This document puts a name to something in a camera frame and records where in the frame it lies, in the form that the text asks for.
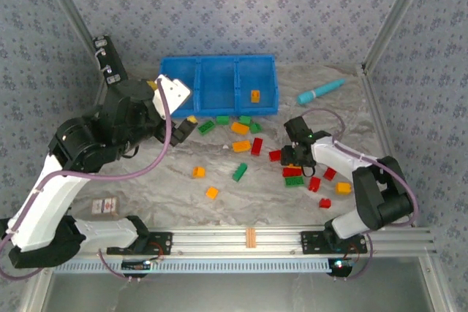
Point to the orange lego brick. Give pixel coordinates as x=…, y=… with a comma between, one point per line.
x=255, y=96
x=198, y=172
x=343, y=188
x=240, y=128
x=241, y=146
x=212, y=193

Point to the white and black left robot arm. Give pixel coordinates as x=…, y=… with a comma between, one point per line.
x=47, y=202

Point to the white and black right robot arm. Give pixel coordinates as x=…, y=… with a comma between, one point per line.
x=340, y=158

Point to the blue three-compartment bin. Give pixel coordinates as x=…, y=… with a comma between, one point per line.
x=215, y=82

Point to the teal marker pen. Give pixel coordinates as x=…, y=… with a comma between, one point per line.
x=320, y=91

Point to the black box with silver connectors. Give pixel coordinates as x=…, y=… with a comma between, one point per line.
x=108, y=56

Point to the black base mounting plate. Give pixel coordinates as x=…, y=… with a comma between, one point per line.
x=311, y=242
x=164, y=242

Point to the small printed label card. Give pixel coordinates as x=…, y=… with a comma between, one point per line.
x=105, y=207

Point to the small circuit board with LED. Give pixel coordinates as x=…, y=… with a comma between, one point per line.
x=137, y=265
x=340, y=266

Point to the aluminium side rail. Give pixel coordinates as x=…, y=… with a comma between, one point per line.
x=387, y=144

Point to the orange strip on rail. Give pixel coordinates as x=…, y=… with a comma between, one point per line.
x=250, y=237

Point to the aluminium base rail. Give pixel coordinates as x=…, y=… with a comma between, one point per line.
x=219, y=240

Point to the aluminium frame post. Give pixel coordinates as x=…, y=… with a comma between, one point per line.
x=71, y=8
x=401, y=8

